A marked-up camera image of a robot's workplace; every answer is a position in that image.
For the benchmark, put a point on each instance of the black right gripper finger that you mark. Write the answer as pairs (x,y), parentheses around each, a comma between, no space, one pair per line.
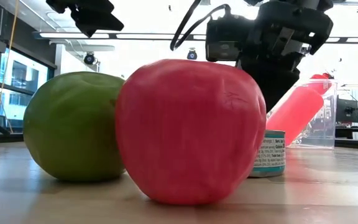
(272,81)

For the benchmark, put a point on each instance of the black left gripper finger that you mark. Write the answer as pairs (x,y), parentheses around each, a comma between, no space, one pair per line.
(98,21)

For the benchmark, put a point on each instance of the neon orange plastic bottle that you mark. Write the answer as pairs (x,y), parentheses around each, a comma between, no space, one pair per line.
(294,115)

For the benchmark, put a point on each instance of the teal label tin can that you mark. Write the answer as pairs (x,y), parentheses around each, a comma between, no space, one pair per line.
(272,155)

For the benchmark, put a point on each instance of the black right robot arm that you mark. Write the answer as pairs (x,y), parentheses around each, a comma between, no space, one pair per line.
(306,3)

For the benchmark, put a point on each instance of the black ceiling light track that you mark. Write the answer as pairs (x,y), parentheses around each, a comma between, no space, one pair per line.
(113,36)

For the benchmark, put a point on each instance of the clear plastic bin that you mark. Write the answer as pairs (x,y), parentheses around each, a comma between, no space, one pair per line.
(328,130)

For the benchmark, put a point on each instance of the black monitor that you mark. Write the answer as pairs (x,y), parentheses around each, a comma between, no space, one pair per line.
(346,110)

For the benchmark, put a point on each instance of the red apple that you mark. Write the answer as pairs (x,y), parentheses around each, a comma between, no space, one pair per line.
(188,133)

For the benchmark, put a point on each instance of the green apple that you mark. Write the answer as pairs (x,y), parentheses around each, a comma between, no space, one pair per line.
(73,130)

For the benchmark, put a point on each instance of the black hanging camera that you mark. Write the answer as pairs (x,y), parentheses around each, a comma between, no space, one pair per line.
(192,55)
(89,58)

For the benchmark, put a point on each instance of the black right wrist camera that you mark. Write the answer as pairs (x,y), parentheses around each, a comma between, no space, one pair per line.
(225,37)

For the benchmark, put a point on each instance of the black aluminium frame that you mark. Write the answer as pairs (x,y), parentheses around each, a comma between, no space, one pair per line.
(353,144)

